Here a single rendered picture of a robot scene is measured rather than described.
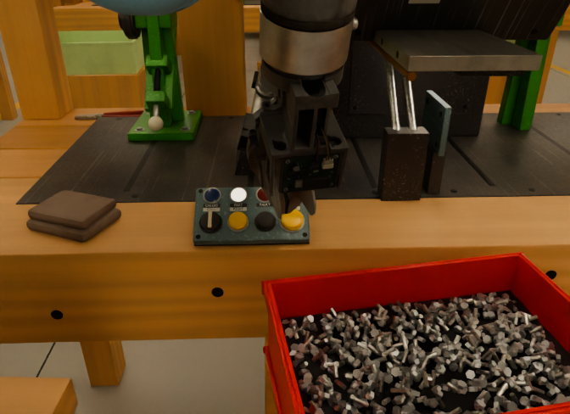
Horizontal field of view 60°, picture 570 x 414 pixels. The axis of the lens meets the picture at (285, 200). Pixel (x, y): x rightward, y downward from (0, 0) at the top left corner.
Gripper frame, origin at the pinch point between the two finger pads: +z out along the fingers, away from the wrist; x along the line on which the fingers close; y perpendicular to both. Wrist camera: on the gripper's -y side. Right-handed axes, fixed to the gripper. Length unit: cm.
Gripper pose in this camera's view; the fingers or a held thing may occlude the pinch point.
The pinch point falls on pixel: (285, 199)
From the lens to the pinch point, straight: 57.9
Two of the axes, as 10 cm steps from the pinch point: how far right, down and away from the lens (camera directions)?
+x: 9.8, -1.1, 1.8
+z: -0.6, 6.8, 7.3
